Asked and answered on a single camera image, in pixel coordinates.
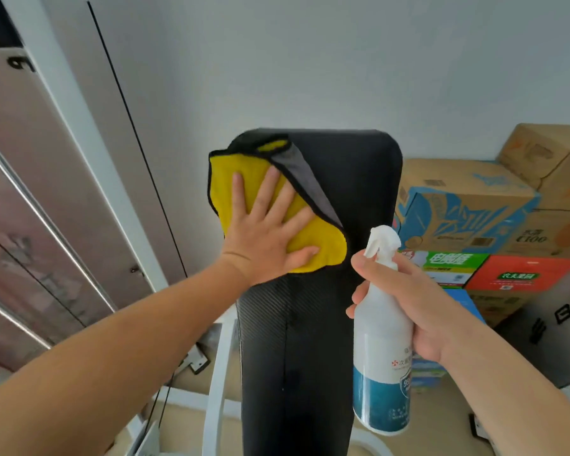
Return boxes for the person's left hand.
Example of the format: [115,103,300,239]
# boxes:
[220,166,320,287]

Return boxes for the person's right hand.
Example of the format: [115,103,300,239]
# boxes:
[345,249,461,364]

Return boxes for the yellow and grey microfiber cloth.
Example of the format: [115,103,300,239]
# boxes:
[207,134,348,274]

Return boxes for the white spray bottle blue label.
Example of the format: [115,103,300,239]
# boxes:
[352,225,413,436]

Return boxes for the person's left forearm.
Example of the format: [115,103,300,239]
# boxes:
[0,255,251,456]

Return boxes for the person's right forearm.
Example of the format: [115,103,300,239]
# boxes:
[438,323,570,456]

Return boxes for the black padded bench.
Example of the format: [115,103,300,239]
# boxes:
[225,128,403,456]

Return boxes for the green and white carton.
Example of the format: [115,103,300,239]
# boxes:
[399,250,490,289]

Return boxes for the brown cardboard box blue print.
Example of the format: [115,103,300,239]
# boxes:
[393,159,542,255]

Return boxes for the small blue green carton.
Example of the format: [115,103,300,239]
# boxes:
[410,357,448,394]

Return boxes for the brown carton under red carton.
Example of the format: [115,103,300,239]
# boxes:
[466,289,535,328]

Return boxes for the red carton green label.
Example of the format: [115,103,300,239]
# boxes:
[465,255,570,293]

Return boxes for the white power strip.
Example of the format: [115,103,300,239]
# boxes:
[469,413,494,443]

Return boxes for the brown cardboard box orange print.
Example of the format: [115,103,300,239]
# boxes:
[501,209,570,260]

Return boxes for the grey carton black print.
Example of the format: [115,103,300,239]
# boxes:
[495,259,570,389]

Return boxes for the plain brown cardboard box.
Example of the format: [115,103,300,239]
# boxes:
[496,123,570,212]

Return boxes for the white metal bench frame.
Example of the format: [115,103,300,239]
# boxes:
[157,306,394,456]

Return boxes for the white wall plug adapter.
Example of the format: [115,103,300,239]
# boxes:
[173,343,212,376]

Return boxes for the white upright door frame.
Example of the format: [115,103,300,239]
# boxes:
[0,0,169,292]

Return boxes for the long silver metal rail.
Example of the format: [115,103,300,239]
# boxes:
[0,129,118,313]

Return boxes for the black cable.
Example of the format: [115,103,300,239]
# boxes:
[142,372,176,442]

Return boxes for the short silver metal rail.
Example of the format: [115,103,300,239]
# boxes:
[0,287,54,350]

